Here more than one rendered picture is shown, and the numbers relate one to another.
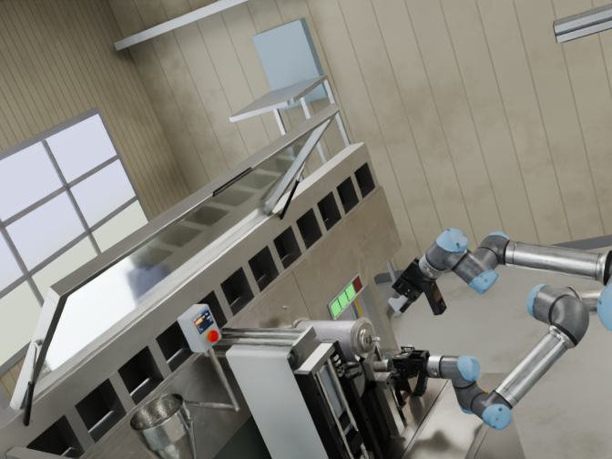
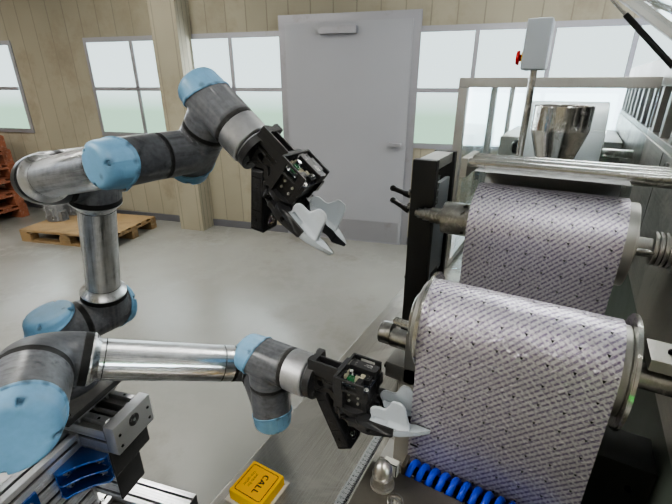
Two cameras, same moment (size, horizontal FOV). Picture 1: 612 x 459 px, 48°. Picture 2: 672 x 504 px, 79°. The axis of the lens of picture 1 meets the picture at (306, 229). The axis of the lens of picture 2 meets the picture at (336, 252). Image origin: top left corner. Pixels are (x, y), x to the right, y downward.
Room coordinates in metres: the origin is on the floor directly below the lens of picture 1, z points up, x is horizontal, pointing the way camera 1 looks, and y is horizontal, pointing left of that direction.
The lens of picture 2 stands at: (2.48, -0.29, 1.58)
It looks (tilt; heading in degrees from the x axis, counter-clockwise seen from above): 22 degrees down; 169
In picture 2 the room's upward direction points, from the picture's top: straight up
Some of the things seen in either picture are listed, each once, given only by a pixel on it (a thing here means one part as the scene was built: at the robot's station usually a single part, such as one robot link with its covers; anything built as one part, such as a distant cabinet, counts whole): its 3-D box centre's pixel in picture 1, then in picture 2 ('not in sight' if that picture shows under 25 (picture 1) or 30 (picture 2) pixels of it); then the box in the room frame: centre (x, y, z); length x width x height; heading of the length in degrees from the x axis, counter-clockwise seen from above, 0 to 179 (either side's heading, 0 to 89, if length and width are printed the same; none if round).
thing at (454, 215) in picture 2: not in sight; (459, 219); (1.77, 0.10, 1.34); 0.06 x 0.06 x 0.06; 50
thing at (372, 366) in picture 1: (388, 397); (402, 396); (1.92, -0.06, 1.05); 0.06 x 0.05 x 0.31; 50
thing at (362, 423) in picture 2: not in sight; (369, 418); (2.01, -0.14, 1.09); 0.09 x 0.05 x 0.02; 48
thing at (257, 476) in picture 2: not in sight; (257, 487); (1.95, -0.33, 0.91); 0.07 x 0.07 x 0.02; 50
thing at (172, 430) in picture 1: (161, 421); (561, 117); (1.50, 0.50, 1.50); 0.14 x 0.14 x 0.06
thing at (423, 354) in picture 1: (413, 363); (343, 384); (1.95, -0.17, 1.12); 0.12 x 0.08 x 0.09; 50
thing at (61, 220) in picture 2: not in sight; (89, 220); (-2.33, -2.17, 0.16); 1.17 x 0.80 x 0.33; 63
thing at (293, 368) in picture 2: (436, 367); (303, 371); (1.90, -0.23, 1.11); 0.08 x 0.05 x 0.08; 140
